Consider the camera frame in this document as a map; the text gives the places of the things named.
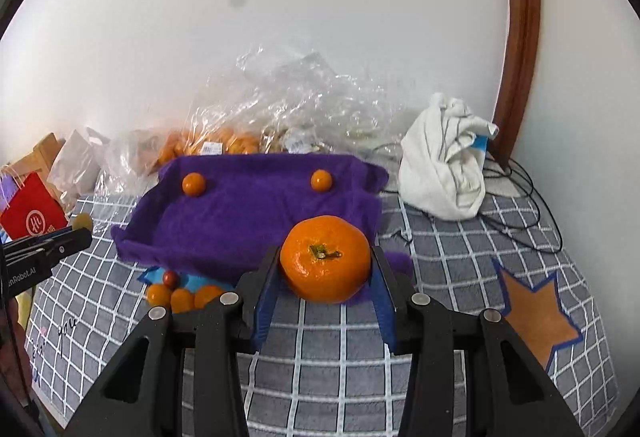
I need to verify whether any pale green-yellow small fruit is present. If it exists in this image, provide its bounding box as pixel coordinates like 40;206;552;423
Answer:
72;213;93;231

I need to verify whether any white grey-striped cloth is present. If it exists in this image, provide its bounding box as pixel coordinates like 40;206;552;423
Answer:
397;93;499;221

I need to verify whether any small orange with stem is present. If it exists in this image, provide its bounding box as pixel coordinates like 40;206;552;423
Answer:
310;170;333;194

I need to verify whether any black cable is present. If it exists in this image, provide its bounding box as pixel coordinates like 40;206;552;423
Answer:
369;141;564;255

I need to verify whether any red paper bag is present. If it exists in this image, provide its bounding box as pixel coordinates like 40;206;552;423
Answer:
1;173;67;240

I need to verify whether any small red tomato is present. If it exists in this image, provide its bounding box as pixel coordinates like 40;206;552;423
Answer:
162;270;181;291

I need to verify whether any white plastic bag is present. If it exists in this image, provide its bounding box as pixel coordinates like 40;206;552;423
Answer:
47;127;110;210

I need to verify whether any clear plastic bag of oranges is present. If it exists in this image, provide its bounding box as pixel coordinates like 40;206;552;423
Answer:
184;45;407;158

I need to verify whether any purple towel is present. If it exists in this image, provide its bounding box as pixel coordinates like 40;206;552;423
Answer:
111;153;388;285

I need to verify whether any grey white checked tablecloth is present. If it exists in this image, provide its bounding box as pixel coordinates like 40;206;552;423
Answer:
26;194;618;436

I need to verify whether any orange star patch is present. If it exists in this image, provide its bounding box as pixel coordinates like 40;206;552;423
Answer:
491;257;584;372

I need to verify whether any brown wooden door frame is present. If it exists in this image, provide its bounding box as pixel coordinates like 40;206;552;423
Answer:
489;0;541;168

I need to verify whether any large ribbed mandarin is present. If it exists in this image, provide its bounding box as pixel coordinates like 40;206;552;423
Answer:
280;215;371;304

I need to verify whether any small orange by blue star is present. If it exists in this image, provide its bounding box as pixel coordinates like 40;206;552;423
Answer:
145;283;172;309

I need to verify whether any oval kumquat orange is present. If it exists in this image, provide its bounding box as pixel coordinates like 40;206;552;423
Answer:
170;287;195;313

